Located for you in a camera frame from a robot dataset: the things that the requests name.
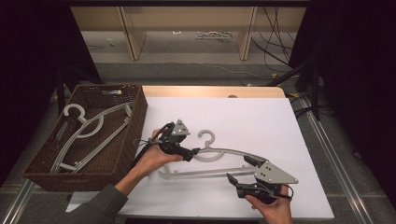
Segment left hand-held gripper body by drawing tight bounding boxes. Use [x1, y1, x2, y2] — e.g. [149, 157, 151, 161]
[158, 119, 191, 157]

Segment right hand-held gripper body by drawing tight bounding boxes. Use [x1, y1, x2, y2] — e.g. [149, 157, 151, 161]
[237, 160, 299, 205]

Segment grey plastic clothes hanger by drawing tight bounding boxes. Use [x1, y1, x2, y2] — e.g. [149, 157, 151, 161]
[49, 102, 134, 175]
[157, 129, 269, 181]

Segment brown wicker basket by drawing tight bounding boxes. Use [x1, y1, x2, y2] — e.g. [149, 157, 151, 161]
[22, 83, 149, 192]

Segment person's left hand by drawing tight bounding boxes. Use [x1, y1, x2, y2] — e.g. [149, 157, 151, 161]
[134, 129, 185, 181]

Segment person's right hand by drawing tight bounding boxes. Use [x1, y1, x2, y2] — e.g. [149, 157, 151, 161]
[244, 184, 294, 224]

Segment wooden table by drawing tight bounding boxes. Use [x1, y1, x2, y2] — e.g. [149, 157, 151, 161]
[142, 85, 287, 99]

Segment white table board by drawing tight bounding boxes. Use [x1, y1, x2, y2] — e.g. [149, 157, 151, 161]
[65, 96, 335, 222]

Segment black metal stand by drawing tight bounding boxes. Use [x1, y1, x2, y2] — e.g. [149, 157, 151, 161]
[55, 66, 104, 115]
[267, 40, 323, 121]

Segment white plastic parts on floor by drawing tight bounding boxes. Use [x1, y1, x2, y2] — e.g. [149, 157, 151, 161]
[195, 30, 233, 41]

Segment beige wooden shelf unit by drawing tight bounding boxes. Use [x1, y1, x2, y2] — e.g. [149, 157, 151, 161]
[70, 6, 307, 62]

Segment right hand-held gripper cable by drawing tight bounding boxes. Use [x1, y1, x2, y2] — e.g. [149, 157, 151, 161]
[274, 184, 294, 202]

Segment hand-held gripper cable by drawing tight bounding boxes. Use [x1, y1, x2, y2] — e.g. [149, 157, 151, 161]
[132, 124, 167, 171]
[274, 184, 294, 202]

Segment left hand-held gripper cable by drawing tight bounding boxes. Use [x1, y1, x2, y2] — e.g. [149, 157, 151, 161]
[132, 124, 167, 171]

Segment metal floor rail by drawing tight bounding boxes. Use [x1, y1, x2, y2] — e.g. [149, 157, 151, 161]
[0, 178, 35, 224]
[298, 96, 375, 224]

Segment white cable on floor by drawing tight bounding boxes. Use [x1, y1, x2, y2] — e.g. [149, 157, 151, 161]
[155, 60, 275, 80]

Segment bundle of black cables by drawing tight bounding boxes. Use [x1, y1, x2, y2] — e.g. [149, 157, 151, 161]
[250, 6, 297, 74]

